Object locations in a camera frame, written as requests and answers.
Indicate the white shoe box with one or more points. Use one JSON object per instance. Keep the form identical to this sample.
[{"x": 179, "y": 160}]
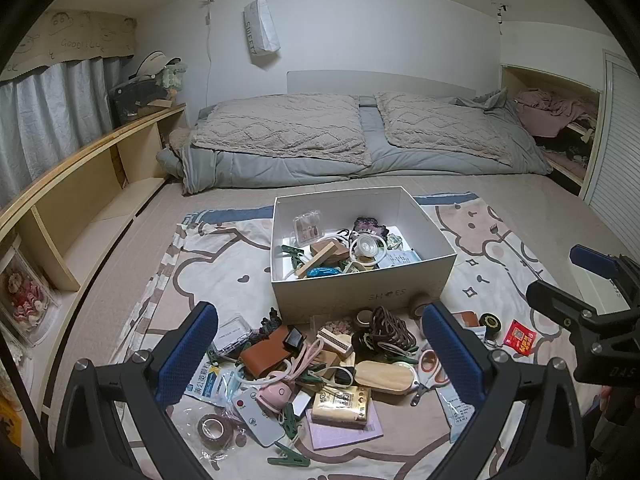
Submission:
[{"x": 350, "y": 295}]

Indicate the black hat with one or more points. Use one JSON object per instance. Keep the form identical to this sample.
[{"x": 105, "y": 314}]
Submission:
[{"x": 135, "y": 97}]

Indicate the purple notepad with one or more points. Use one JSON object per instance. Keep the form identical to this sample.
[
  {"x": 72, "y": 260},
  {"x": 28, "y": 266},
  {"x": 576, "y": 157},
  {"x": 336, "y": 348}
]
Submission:
[{"x": 345, "y": 437}]

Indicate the pink clothes pile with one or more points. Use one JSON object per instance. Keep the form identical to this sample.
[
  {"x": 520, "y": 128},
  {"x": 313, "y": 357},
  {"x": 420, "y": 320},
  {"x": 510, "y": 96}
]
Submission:
[{"x": 550, "y": 110}]

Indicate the white paper sachet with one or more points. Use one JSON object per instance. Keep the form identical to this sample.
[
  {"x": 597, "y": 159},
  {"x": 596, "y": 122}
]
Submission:
[{"x": 400, "y": 259}]

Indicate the white remote control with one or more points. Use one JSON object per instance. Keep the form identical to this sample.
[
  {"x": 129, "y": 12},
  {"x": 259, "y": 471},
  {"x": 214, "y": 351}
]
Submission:
[{"x": 255, "y": 415}]

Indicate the white sun visor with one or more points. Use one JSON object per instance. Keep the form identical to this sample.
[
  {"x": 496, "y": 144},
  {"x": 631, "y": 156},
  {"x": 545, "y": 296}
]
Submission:
[{"x": 155, "y": 62}]

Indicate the brown leather wallet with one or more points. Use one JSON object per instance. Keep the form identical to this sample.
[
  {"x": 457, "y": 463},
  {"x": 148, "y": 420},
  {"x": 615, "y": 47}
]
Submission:
[{"x": 265, "y": 352}]

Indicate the wooden wardrobe niche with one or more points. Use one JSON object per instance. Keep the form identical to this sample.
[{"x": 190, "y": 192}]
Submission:
[{"x": 510, "y": 80}]

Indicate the white paper bag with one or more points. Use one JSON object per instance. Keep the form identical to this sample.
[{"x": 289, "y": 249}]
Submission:
[{"x": 261, "y": 30}]

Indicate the pink mini fan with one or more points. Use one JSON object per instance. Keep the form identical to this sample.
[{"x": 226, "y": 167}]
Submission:
[{"x": 275, "y": 395}]

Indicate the purple black scrunchie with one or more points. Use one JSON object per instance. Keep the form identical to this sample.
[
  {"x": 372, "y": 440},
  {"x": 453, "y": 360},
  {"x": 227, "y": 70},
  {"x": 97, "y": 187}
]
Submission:
[{"x": 370, "y": 226}]

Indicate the blue white medicine packet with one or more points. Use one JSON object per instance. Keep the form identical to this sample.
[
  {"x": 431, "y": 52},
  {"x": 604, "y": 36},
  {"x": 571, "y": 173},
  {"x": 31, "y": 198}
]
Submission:
[
  {"x": 457, "y": 415},
  {"x": 210, "y": 385}
]

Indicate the grey duvet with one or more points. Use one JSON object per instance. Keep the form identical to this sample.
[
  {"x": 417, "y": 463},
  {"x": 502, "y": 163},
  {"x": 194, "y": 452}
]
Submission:
[{"x": 280, "y": 172}]

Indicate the blue wrapped item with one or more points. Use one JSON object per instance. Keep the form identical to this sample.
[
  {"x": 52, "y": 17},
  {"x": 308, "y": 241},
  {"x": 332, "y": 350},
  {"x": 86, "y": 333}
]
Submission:
[{"x": 320, "y": 272}]

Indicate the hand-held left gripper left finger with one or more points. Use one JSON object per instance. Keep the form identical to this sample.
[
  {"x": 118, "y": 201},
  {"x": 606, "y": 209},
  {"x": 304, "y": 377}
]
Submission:
[{"x": 190, "y": 355}]

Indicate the grey curtain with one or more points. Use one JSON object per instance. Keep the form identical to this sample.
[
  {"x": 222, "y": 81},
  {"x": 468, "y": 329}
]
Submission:
[{"x": 45, "y": 120}]

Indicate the brown wavy hair claw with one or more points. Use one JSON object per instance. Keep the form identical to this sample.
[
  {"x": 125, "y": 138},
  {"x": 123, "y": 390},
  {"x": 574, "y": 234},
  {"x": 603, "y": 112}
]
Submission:
[{"x": 392, "y": 330}]

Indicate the orange brown tube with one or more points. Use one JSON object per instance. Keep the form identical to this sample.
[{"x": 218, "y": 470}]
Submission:
[{"x": 467, "y": 320}]

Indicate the black charger block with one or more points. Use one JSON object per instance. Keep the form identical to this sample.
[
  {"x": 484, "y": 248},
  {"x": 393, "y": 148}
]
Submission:
[{"x": 294, "y": 339}]

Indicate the clear plastic box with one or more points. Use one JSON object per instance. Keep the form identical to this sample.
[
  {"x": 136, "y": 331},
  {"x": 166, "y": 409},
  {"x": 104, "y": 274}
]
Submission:
[{"x": 231, "y": 335}]

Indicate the printed blanket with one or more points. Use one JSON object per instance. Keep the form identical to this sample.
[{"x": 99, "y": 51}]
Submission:
[{"x": 225, "y": 270}]

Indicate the wrapped brown tape roll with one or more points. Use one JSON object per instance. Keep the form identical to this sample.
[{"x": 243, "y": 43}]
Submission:
[{"x": 207, "y": 430}]

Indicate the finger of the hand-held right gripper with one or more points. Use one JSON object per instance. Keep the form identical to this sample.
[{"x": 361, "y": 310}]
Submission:
[
  {"x": 595, "y": 262},
  {"x": 555, "y": 302}
]

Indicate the white shoe box lid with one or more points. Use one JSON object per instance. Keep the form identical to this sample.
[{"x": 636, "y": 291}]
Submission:
[{"x": 602, "y": 295}]

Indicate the small black gold tin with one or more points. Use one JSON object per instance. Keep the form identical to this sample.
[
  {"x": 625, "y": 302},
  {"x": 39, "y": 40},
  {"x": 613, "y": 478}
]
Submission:
[{"x": 365, "y": 345}]

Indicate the white long hair clip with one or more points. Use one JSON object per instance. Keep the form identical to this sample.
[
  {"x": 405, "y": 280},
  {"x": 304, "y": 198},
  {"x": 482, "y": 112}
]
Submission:
[{"x": 400, "y": 351}]

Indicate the black round tin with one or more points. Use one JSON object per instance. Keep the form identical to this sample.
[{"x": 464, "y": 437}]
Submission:
[{"x": 490, "y": 327}]

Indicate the clear round lid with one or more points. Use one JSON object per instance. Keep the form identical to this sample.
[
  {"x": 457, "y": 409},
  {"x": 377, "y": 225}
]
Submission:
[{"x": 367, "y": 247}]

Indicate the white louvered door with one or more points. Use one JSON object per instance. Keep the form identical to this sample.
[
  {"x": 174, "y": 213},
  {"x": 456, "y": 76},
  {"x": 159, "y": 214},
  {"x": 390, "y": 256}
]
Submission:
[{"x": 620, "y": 150}]

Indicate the clear flower display box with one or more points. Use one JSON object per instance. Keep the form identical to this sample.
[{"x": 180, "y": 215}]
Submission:
[{"x": 22, "y": 295}]

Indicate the plush toy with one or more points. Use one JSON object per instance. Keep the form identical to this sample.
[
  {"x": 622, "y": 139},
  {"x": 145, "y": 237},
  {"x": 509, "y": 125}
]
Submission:
[{"x": 172, "y": 77}]

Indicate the clear case with pink items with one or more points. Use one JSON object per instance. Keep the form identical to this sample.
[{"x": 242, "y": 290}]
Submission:
[{"x": 309, "y": 226}]

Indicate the yellow box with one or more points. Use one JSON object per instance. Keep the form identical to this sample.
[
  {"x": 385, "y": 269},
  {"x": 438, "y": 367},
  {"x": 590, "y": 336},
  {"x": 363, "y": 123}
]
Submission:
[{"x": 342, "y": 405}]

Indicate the wooden shelf unit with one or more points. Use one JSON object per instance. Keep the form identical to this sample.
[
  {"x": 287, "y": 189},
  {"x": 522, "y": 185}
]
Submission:
[{"x": 75, "y": 160}]

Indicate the green clothes peg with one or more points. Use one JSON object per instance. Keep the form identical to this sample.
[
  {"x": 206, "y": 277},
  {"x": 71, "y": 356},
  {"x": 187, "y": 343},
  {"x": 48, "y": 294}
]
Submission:
[
  {"x": 292, "y": 252},
  {"x": 290, "y": 420},
  {"x": 290, "y": 457},
  {"x": 405, "y": 360}
]

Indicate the orange white nail clippers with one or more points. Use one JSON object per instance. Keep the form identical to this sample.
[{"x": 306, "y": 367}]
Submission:
[{"x": 432, "y": 375}]

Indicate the brown pleated tape roll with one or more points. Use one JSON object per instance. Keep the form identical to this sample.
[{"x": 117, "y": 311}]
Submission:
[{"x": 425, "y": 305}]

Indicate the red foil packet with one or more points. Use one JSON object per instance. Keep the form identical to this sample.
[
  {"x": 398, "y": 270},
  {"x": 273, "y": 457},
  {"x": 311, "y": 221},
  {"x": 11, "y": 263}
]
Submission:
[{"x": 519, "y": 337}]

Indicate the wooden block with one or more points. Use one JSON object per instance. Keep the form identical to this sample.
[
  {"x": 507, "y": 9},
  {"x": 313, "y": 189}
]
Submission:
[{"x": 327, "y": 252}]

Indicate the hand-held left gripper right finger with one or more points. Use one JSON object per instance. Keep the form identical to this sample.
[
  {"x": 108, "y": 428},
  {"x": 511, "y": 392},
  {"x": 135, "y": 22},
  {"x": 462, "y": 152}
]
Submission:
[{"x": 455, "y": 355}]

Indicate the beige printed valance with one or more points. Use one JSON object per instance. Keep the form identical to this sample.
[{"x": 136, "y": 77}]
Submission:
[{"x": 75, "y": 40}]

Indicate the beige textured pillow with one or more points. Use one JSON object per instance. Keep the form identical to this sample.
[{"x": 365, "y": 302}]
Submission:
[
  {"x": 280, "y": 130},
  {"x": 450, "y": 125}
]

